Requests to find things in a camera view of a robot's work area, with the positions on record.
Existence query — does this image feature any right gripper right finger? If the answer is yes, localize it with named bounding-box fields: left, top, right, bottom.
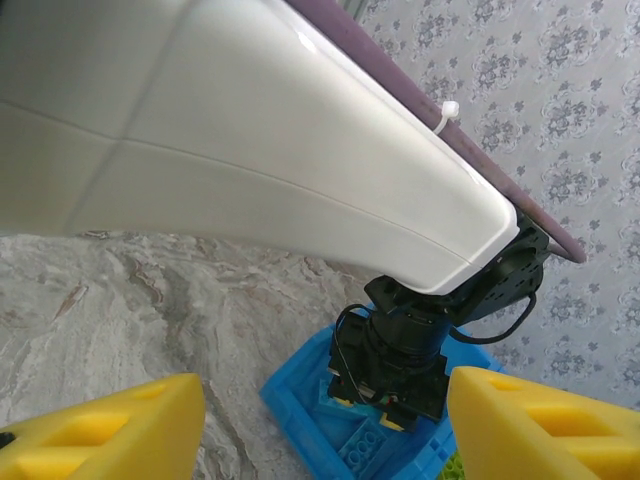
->
left=446, top=364, right=640, bottom=480

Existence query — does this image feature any blue two-by-four lego brick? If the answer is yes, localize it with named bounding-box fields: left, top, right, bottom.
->
left=335, top=422, right=396, bottom=479

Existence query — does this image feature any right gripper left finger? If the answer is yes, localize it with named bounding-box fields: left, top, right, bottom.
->
left=0, top=372, right=206, bottom=480

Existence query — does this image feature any thin black motor cable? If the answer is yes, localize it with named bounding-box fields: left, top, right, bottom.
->
left=447, top=292, right=539, bottom=346

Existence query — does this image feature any white cable tie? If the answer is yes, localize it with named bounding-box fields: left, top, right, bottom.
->
left=432, top=101, right=460, bottom=135

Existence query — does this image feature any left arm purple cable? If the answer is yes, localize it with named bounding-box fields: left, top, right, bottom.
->
left=284, top=0, right=587, bottom=265

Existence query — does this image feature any blue sloped lego piece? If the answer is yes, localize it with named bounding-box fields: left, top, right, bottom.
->
left=313, top=377, right=374, bottom=417

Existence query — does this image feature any blue three-compartment bin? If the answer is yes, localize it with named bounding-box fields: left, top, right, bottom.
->
left=259, top=319, right=509, bottom=480

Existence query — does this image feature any green two-by-four lego brick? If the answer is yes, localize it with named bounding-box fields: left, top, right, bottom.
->
left=438, top=449, right=469, bottom=480

